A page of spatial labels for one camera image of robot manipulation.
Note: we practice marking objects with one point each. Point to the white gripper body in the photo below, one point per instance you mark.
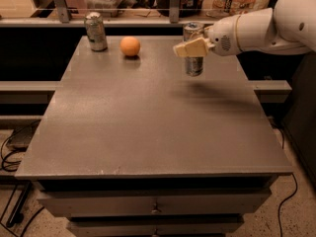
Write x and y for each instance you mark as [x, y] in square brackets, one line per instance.
[222, 39]

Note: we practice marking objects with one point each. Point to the silver blue redbull can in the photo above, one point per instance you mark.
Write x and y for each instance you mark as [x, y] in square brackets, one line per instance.
[193, 63]

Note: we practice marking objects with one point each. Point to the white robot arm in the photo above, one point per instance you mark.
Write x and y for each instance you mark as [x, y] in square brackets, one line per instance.
[288, 28]

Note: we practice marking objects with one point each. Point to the green silver soda can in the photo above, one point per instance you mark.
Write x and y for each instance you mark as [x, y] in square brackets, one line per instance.
[95, 29]

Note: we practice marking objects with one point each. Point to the orange fruit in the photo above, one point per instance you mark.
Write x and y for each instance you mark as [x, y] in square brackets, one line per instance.
[129, 46]

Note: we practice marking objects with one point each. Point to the grey drawer cabinet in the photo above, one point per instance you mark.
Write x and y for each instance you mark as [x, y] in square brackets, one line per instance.
[143, 125]

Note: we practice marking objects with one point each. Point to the upper grey drawer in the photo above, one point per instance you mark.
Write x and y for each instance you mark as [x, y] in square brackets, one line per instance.
[101, 204]

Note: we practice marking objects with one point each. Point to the grey drawer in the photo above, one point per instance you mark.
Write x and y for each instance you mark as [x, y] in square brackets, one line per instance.
[101, 204]
[155, 227]

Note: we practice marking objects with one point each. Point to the grey power adapter box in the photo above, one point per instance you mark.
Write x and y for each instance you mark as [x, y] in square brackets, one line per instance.
[20, 139]

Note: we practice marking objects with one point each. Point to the lower grey drawer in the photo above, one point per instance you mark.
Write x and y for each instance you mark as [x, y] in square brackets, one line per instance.
[155, 227]

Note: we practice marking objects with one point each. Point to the black metal stand leg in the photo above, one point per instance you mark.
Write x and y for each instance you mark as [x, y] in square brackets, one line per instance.
[16, 216]

